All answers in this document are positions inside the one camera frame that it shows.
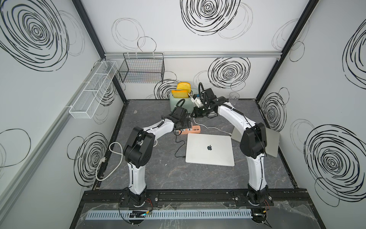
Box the pink power strip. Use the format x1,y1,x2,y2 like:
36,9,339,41
178,125,201,135

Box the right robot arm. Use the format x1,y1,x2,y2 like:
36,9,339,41
193,84,269,206

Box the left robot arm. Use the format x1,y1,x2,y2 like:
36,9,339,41
123,106,188,206

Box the silver laptop centre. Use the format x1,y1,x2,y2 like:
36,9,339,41
185,133,234,167

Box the grey laptop right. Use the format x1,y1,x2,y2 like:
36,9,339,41
231,125,281,158

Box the mint green toaster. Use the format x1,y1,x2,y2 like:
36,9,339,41
169,89,198,113

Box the front yellow toast slice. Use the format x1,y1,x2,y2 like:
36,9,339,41
171,90,189,99

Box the yellow toast slice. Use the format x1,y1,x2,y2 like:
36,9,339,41
176,82,192,93
171,90,189,99

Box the clear drinking glass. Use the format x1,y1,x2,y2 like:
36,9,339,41
229,92,240,106

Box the rear yellow toast slice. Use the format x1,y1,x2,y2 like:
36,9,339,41
176,82,192,93

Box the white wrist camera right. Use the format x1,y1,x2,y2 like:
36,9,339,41
191,97,203,107

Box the black charging cable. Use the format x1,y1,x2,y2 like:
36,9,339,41
173,130,188,158

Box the white charging cable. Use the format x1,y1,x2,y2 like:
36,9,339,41
194,117,233,136

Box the black wire basket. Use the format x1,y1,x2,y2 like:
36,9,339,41
118,52,165,84

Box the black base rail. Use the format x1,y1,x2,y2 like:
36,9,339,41
79,189,310,207

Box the white wire shelf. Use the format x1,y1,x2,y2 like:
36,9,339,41
69,60,118,119

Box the grey slotted cable duct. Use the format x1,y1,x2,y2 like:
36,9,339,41
85,209,252,220

